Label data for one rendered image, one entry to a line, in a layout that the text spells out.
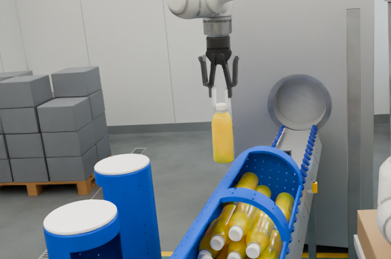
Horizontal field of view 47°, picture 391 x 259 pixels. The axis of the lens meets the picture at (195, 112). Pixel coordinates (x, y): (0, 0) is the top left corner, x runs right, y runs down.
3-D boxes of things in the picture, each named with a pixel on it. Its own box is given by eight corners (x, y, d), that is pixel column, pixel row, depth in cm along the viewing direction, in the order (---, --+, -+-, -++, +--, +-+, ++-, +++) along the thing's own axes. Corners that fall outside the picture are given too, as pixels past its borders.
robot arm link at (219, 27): (207, 16, 146) (208, 34, 148) (198, 18, 138) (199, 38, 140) (234, 14, 144) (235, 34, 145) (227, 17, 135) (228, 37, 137)
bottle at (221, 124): (211, 164, 151) (208, 110, 146) (215, 156, 158) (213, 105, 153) (231, 165, 149) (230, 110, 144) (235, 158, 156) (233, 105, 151)
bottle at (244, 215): (256, 217, 147) (243, 248, 130) (235, 208, 148) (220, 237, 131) (263, 199, 144) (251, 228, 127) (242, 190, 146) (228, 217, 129)
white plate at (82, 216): (27, 229, 168) (28, 231, 168) (92, 236, 158) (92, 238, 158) (71, 197, 193) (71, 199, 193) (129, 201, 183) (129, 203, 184)
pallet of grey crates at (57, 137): (113, 166, 534) (99, 65, 506) (87, 195, 457) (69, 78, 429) (20, 168, 555) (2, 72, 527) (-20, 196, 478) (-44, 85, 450)
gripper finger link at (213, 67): (216, 55, 142) (211, 54, 143) (210, 89, 146) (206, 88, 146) (219, 53, 146) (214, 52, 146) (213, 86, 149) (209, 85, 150)
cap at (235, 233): (240, 241, 130) (238, 244, 128) (227, 235, 131) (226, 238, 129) (244, 230, 128) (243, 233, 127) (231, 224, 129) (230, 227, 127)
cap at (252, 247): (245, 252, 130) (243, 256, 129) (248, 241, 129) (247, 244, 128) (258, 258, 130) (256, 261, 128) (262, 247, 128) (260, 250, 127)
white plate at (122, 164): (140, 149, 247) (141, 152, 248) (89, 160, 237) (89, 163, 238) (156, 165, 222) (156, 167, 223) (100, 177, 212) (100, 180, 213)
